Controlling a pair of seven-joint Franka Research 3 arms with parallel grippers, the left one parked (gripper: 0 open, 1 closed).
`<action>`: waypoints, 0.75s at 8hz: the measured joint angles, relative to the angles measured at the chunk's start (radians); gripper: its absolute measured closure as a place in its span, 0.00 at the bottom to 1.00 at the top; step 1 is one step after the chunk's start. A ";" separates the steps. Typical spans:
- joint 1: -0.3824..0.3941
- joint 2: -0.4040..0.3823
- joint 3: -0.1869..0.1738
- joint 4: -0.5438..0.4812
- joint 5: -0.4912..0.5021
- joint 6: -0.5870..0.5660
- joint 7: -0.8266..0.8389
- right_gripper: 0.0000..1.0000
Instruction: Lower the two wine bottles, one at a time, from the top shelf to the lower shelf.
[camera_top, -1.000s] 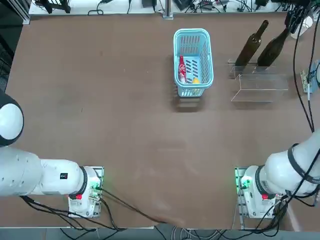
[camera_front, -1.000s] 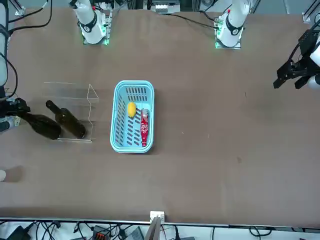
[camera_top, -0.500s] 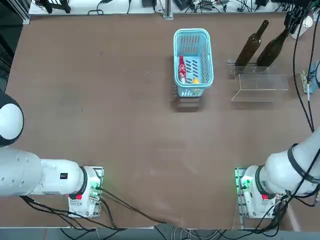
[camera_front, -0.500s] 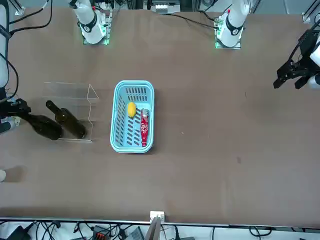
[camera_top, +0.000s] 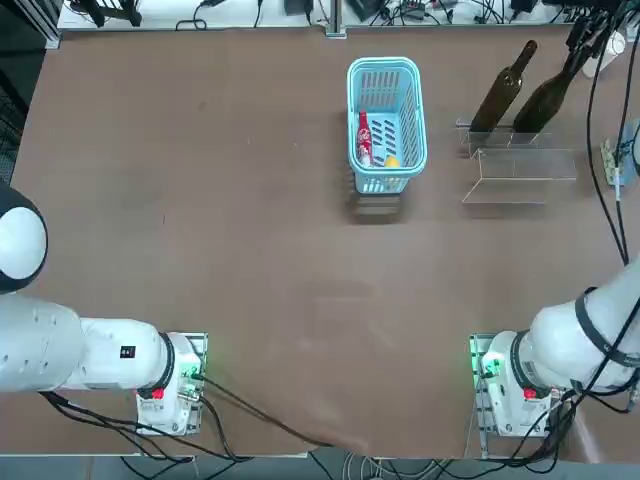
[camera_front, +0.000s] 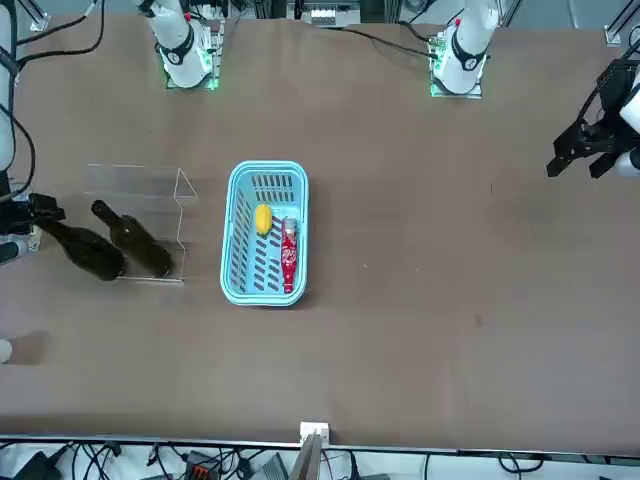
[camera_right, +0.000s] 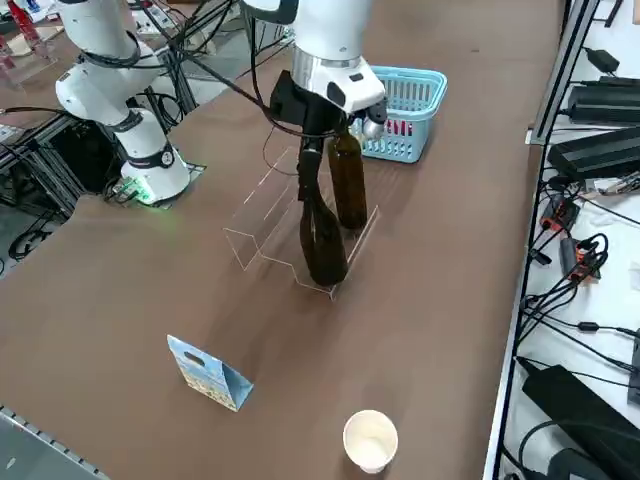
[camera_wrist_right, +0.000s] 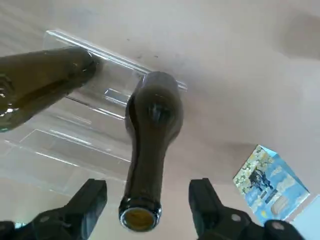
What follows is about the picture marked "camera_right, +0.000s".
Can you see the red cola bottle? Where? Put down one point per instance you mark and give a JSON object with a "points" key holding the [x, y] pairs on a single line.
{"points": [[397, 127]]}

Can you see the light blue plastic basket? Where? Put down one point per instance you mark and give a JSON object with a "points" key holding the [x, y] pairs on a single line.
{"points": [[420, 100]]}

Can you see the dark brown wine bottle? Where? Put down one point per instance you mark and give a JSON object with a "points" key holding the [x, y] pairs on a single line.
{"points": [[322, 245], [350, 185]]}

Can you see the orange and black device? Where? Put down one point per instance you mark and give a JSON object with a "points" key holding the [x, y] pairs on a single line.
{"points": [[562, 212], [585, 265]]}

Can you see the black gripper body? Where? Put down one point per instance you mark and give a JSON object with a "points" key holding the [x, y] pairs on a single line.
{"points": [[310, 115]]}

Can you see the white paper cup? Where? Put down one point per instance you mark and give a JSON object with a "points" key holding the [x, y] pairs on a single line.
{"points": [[370, 440]]}

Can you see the clear acrylic stepped shelf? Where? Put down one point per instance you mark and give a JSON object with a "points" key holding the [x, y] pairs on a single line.
{"points": [[270, 225]]}

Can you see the blue printed paper bag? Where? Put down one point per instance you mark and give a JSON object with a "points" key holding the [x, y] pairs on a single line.
{"points": [[200, 370]]}

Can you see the large black power brick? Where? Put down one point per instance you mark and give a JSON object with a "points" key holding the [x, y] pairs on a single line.
{"points": [[575, 400]]}

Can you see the aluminium profile post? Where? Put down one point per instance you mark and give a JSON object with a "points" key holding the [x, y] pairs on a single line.
{"points": [[565, 70]]}

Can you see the clear acrylic stand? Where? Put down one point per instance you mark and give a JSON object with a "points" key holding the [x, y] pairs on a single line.
{"points": [[27, 62]]}

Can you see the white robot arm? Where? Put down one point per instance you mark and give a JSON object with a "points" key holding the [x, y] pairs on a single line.
{"points": [[325, 30]]}

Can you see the aluminium table edge rail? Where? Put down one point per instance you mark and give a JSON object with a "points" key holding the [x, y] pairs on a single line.
{"points": [[45, 445]]}

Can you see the small black power adapter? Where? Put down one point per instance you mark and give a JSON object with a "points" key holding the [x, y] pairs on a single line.
{"points": [[602, 60]]}

